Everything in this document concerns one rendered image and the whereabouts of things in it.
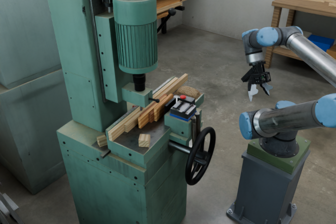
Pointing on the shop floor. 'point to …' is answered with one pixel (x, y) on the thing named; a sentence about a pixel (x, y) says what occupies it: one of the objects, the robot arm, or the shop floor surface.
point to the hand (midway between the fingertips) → (259, 98)
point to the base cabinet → (126, 192)
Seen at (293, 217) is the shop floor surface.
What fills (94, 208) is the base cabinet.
